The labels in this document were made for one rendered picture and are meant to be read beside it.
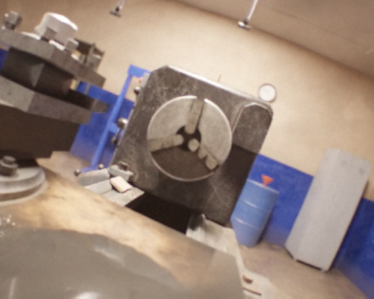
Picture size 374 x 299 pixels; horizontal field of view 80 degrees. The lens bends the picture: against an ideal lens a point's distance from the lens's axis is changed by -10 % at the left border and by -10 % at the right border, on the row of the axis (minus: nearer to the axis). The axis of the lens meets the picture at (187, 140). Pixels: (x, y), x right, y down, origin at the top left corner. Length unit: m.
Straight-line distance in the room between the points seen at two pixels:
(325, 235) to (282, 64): 2.90
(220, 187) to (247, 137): 0.21
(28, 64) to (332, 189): 4.06
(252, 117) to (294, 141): 3.59
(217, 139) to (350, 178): 3.69
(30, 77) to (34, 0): 5.96
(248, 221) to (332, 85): 2.78
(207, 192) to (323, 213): 3.37
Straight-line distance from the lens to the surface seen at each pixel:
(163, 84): 0.97
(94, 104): 0.48
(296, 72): 4.67
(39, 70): 0.44
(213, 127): 0.71
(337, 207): 4.26
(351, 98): 4.98
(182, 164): 0.72
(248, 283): 0.52
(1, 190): 0.36
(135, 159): 0.96
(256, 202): 3.62
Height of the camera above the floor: 1.09
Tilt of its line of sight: level
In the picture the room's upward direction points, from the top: 23 degrees clockwise
